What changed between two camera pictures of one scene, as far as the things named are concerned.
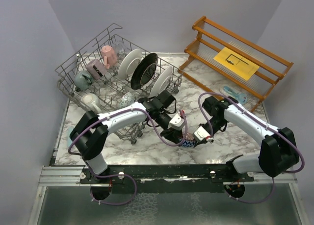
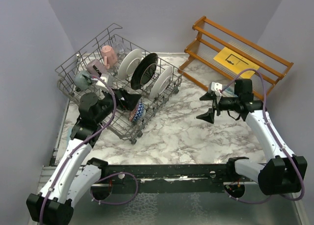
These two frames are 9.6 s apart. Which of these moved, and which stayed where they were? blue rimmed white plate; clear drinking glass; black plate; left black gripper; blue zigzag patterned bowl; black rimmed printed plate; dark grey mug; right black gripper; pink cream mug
Moved: blue zigzag patterned bowl; left black gripper; right black gripper
Stayed: black rimmed printed plate; blue rimmed white plate; pink cream mug; dark grey mug; black plate; clear drinking glass
